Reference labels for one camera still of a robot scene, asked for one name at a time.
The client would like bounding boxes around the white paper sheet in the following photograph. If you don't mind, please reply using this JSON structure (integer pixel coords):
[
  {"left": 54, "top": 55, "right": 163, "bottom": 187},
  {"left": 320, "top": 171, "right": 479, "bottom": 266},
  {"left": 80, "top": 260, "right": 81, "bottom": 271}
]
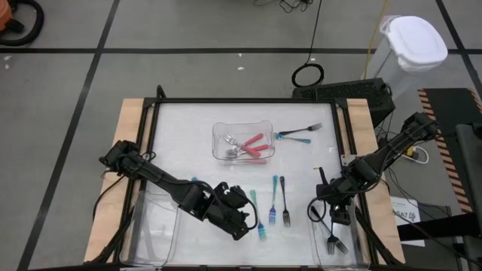
[{"left": 389, "top": 195, "right": 426, "bottom": 248}]

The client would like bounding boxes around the yellow cable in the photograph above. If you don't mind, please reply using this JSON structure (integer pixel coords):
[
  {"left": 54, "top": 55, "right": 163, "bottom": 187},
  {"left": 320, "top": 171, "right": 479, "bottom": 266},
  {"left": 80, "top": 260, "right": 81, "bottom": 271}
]
[{"left": 361, "top": 0, "right": 391, "bottom": 80}]

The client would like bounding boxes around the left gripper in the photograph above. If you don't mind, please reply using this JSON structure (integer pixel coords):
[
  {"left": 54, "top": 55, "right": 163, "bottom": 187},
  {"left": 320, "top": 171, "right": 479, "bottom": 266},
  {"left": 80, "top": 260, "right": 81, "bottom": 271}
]
[{"left": 205, "top": 181, "right": 252, "bottom": 242}]

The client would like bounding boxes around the black metal beam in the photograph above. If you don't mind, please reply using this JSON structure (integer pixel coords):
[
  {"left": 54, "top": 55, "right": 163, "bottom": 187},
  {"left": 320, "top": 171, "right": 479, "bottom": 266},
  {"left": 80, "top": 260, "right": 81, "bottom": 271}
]
[{"left": 397, "top": 212, "right": 482, "bottom": 242}]

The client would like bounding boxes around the clear plastic bin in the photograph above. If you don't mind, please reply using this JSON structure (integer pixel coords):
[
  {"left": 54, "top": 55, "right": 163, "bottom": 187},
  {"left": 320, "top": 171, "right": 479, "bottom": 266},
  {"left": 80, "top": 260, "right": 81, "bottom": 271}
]
[
  {"left": 119, "top": 190, "right": 182, "bottom": 268},
  {"left": 309, "top": 193, "right": 372, "bottom": 270},
  {"left": 211, "top": 119, "right": 276, "bottom": 166}
]

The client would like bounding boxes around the orange vacuum cleaner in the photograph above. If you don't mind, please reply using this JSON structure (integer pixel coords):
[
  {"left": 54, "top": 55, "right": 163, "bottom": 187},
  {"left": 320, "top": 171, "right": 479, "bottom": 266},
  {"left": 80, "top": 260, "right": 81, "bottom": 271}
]
[{"left": 0, "top": 0, "right": 13, "bottom": 33}]

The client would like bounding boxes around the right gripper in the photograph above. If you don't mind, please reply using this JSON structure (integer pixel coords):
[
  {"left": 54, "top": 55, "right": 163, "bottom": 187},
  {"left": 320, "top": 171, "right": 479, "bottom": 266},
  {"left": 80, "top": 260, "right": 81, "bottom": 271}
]
[{"left": 316, "top": 167, "right": 358, "bottom": 227}]

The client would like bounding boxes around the black coiled cable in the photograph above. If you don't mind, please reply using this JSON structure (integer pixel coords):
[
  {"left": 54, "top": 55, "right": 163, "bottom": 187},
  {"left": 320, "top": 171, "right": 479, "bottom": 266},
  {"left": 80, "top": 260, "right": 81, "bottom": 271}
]
[{"left": 291, "top": 0, "right": 325, "bottom": 89}]

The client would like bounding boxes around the black mat with striped edge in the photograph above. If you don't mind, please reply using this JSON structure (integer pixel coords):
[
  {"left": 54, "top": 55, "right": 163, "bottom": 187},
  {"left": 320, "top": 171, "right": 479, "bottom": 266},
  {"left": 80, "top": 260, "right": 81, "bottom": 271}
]
[{"left": 416, "top": 87, "right": 482, "bottom": 214}]

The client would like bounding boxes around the black vacuum hose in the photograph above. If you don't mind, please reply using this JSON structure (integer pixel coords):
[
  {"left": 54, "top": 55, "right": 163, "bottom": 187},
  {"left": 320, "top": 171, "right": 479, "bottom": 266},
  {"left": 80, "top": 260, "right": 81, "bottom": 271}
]
[{"left": 0, "top": 0, "right": 45, "bottom": 47}]

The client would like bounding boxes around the white lidded trash can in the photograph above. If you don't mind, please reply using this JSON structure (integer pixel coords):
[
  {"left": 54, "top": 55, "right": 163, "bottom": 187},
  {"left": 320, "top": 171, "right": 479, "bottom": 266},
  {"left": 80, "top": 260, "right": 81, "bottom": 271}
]
[{"left": 367, "top": 14, "right": 449, "bottom": 101}]

